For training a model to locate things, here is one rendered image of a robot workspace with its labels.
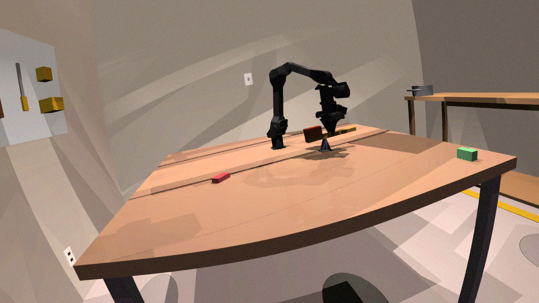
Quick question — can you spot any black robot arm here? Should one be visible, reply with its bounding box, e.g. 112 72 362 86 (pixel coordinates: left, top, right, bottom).
267 62 350 150

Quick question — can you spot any green rectangular block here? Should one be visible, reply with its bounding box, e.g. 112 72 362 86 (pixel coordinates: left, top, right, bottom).
457 147 478 162

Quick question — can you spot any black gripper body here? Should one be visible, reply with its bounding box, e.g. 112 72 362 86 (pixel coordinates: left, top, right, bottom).
315 99 345 120

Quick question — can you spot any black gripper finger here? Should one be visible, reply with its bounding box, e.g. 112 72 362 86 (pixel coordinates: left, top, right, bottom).
320 118 330 132
326 119 340 135

